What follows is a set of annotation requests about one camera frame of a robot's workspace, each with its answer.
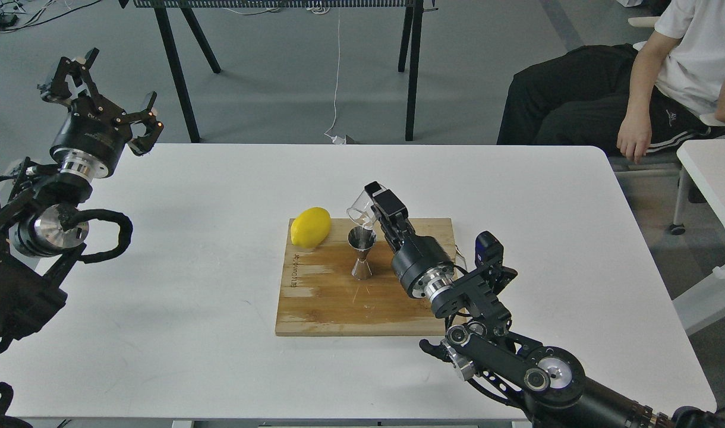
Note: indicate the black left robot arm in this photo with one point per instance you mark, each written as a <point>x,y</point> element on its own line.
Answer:
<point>43,233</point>

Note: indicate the clear glass cup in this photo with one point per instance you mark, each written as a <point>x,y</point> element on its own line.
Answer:
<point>362,209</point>

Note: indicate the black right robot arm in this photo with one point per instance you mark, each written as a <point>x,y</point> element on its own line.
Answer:
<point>548,384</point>

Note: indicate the person's clasped hands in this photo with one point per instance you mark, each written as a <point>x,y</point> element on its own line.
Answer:
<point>634,135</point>

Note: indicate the yellow lemon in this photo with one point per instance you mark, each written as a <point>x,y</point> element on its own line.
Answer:
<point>310,228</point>

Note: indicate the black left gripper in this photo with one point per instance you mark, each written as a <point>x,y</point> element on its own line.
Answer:
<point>93,136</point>

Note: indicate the steel jigger measuring cup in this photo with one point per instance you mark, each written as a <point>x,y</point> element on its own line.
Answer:
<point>362,240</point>

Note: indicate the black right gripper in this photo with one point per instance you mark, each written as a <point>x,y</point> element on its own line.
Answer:
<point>420,263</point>

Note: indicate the seated person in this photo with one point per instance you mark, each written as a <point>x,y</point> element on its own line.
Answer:
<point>581,98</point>

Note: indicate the wooden cutting board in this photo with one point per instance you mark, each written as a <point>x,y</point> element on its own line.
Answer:
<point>318,296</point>

